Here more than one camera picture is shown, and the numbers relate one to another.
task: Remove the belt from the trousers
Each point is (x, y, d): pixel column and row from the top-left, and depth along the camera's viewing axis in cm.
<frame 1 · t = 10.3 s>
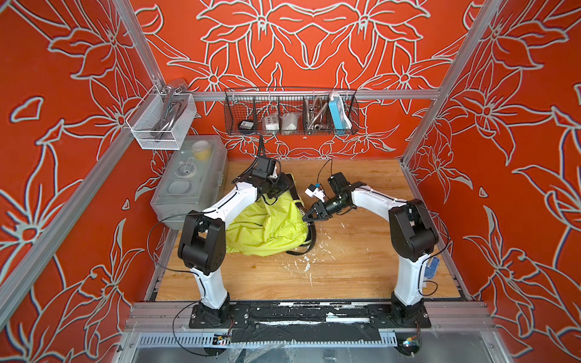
left hand: (292, 183, 90), fingers open
right hand: (303, 219, 84), fingers open
lime green trousers: (269, 227, 81), point 14 cm above the table
translucent plastic storage box: (191, 175, 96), point 16 cm above the table
yellow tape roll: (201, 150, 102), point 19 cm above the table

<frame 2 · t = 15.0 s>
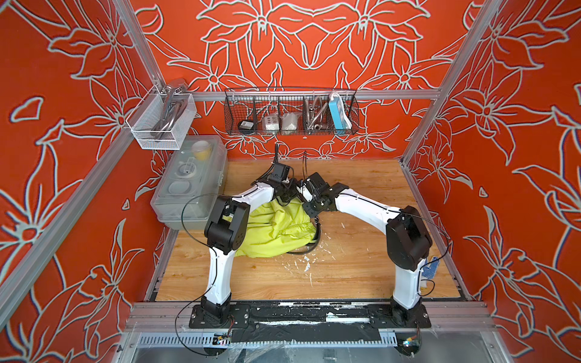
left hand: (303, 188, 98), fingers closed
right hand: (306, 206, 92), fingers closed
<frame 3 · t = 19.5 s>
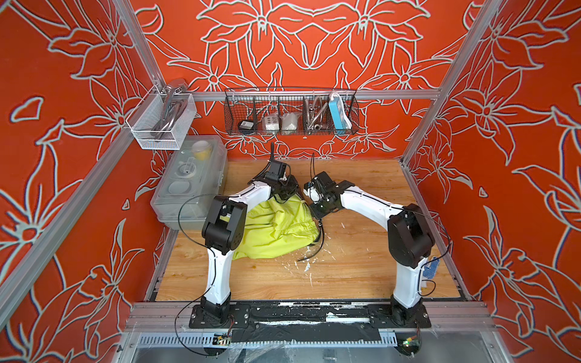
left hand: (302, 185, 97), fingers closed
right hand: (309, 212, 92), fingers open
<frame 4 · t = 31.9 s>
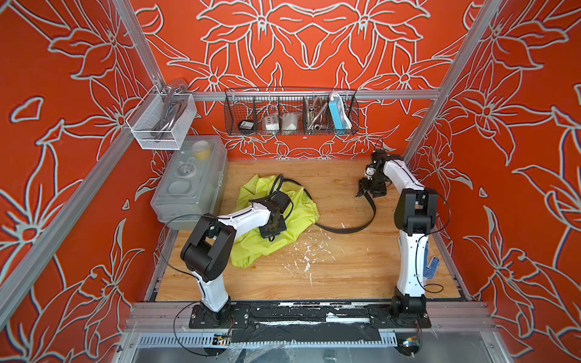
left hand: (278, 229, 92), fingers closed
right hand: (362, 191, 101), fingers open
